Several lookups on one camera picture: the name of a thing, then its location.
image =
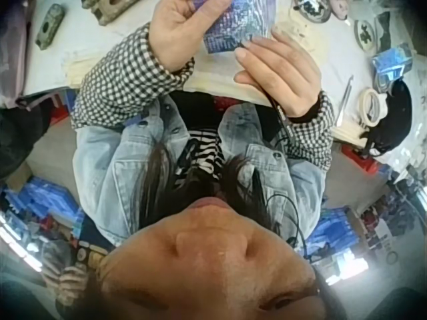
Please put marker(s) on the metal tweezers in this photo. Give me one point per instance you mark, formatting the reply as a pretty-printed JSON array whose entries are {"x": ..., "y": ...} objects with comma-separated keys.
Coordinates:
[{"x": 343, "y": 103}]

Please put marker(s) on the blue purple shiny patterned sheet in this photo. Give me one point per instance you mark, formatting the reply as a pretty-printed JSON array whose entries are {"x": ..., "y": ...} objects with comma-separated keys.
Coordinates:
[{"x": 233, "y": 30}]

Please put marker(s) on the white dish with dark pieces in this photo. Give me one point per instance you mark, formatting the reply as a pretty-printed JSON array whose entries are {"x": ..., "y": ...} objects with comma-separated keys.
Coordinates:
[{"x": 365, "y": 35}]

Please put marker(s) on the round plate with dark bits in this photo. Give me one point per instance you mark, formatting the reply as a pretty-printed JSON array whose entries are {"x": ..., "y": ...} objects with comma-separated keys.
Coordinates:
[{"x": 313, "y": 8}]

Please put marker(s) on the black bag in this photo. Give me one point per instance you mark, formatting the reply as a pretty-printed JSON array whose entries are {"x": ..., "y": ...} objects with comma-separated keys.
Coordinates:
[{"x": 20, "y": 136}]

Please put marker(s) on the shiny blue box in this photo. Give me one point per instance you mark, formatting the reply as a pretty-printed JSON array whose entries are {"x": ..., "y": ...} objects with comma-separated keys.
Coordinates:
[{"x": 393, "y": 65}]

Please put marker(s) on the black helmet-like object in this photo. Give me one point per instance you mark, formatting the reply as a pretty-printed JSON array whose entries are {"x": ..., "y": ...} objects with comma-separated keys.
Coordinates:
[{"x": 398, "y": 113}]

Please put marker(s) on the person's left hand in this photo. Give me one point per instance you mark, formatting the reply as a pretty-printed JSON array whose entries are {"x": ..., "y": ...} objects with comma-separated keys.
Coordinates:
[{"x": 173, "y": 36}]

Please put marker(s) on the person's right hand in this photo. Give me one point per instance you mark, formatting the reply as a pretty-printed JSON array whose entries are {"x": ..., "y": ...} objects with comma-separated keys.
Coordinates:
[{"x": 287, "y": 73}]

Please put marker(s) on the large grey-green stone carving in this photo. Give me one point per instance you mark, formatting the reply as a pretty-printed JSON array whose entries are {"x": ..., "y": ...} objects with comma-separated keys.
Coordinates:
[{"x": 106, "y": 10}]

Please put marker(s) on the stack of blue crates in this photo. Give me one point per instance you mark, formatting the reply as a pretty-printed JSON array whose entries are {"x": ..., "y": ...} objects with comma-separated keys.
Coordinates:
[
  {"x": 36, "y": 200},
  {"x": 337, "y": 240}
]

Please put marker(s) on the roll of beige masking tape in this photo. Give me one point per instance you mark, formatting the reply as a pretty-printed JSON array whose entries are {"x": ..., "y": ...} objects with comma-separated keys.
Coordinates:
[{"x": 368, "y": 108}]

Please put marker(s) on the red crate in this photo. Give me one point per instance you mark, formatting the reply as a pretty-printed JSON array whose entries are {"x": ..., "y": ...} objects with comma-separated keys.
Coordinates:
[{"x": 363, "y": 160}]

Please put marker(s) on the purple cloth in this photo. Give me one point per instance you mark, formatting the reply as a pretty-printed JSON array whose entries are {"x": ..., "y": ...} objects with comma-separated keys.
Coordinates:
[{"x": 13, "y": 43}]

